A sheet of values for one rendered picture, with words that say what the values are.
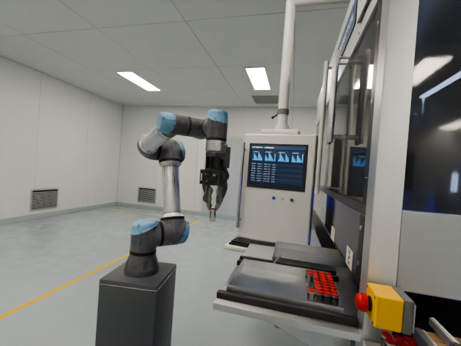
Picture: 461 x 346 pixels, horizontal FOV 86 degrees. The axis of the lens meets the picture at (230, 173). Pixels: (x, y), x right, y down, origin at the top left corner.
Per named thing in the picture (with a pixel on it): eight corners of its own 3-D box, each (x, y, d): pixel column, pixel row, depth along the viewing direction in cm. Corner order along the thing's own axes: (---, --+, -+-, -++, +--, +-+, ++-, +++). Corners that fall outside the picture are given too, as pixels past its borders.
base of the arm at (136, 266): (116, 275, 106) (118, 252, 106) (134, 262, 121) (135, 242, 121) (150, 279, 104) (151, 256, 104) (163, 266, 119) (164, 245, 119)
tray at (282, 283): (329, 281, 94) (330, 272, 94) (342, 320, 69) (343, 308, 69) (243, 266, 102) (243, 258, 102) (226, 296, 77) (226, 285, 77)
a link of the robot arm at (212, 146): (209, 142, 94) (230, 143, 92) (208, 154, 94) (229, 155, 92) (202, 139, 87) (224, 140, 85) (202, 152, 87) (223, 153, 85)
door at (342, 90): (326, 187, 154) (334, 94, 154) (341, 193, 109) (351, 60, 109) (326, 187, 154) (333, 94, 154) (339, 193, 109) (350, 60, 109)
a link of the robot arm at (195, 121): (182, 118, 98) (194, 113, 89) (206, 122, 105) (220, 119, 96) (180, 137, 98) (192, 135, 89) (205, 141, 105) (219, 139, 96)
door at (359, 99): (341, 193, 109) (352, 60, 108) (372, 204, 67) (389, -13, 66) (339, 193, 109) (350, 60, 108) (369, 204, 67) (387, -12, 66)
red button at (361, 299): (370, 308, 58) (372, 291, 58) (376, 317, 54) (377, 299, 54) (352, 305, 59) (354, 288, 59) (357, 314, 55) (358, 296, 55)
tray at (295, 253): (343, 257, 124) (344, 250, 124) (356, 278, 99) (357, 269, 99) (275, 247, 133) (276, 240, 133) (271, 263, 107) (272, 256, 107)
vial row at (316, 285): (317, 283, 91) (317, 270, 91) (322, 308, 74) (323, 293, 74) (311, 281, 92) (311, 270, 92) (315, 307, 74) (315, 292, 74)
